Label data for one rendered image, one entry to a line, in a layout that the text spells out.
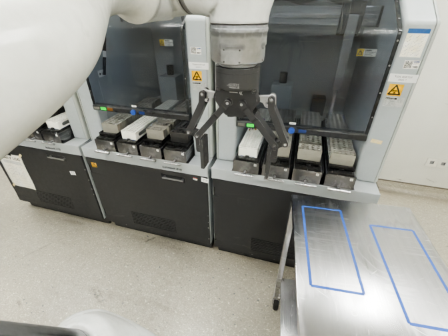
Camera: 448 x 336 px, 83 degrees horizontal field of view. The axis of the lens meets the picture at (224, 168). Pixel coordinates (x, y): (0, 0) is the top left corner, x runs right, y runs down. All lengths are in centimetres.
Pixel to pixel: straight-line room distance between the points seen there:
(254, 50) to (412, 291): 77
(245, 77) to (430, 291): 78
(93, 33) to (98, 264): 190
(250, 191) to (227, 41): 108
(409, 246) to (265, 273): 100
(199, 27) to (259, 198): 89
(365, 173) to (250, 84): 108
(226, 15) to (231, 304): 153
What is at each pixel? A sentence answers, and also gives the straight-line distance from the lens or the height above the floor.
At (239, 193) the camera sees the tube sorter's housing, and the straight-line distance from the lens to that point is 144.
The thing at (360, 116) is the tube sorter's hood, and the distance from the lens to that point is 128.
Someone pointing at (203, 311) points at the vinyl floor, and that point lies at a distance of 168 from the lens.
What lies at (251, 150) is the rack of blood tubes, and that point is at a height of 86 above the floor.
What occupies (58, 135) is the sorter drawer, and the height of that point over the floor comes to 79.
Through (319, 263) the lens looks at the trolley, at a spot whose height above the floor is 82.
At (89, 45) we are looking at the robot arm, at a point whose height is 146.
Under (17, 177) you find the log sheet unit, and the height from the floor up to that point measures 36.
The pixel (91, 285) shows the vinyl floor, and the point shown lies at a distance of 194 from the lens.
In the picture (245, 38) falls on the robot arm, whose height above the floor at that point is 144.
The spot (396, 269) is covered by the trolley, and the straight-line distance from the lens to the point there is 97.
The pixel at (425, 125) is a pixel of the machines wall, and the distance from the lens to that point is 265.
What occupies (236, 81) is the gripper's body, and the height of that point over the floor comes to 138.
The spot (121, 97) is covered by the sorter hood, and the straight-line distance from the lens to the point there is 157.
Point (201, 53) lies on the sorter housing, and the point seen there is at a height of 129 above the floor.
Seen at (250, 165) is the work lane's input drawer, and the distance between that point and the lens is 132.
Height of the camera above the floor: 149
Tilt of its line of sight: 33 degrees down
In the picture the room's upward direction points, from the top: straight up
